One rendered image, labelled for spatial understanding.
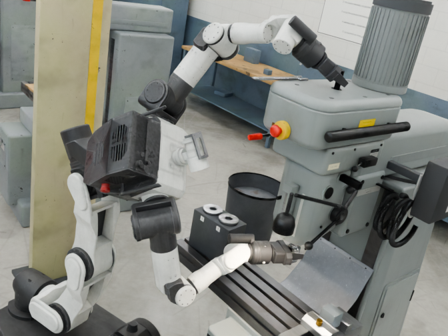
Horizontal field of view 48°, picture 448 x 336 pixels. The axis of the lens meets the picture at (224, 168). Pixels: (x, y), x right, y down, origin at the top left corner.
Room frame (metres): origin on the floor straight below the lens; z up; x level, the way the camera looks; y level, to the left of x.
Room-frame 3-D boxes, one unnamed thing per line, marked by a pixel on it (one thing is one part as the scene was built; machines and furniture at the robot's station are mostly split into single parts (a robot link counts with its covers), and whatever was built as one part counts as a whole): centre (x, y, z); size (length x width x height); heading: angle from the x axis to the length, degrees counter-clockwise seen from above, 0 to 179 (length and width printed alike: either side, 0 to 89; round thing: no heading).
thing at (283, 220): (1.45, -0.23, 1.48); 0.07 x 0.07 x 0.06
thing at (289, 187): (1.61, -0.24, 1.44); 0.04 x 0.04 x 0.21; 44
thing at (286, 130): (1.52, -0.16, 1.76); 0.06 x 0.02 x 0.06; 44
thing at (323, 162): (1.71, -0.35, 1.68); 0.34 x 0.24 x 0.10; 134
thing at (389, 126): (1.60, -0.45, 1.79); 0.45 x 0.04 x 0.04; 134
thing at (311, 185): (1.69, -0.33, 1.47); 0.21 x 0.19 x 0.32; 44
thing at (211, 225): (1.99, -0.02, 1.09); 0.22 x 0.12 x 0.20; 50
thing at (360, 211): (1.82, -0.46, 1.47); 0.24 x 0.19 x 0.26; 44
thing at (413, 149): (2.03, -0.68, 1.66); 0.80 x 0.23 x 0.20; 134
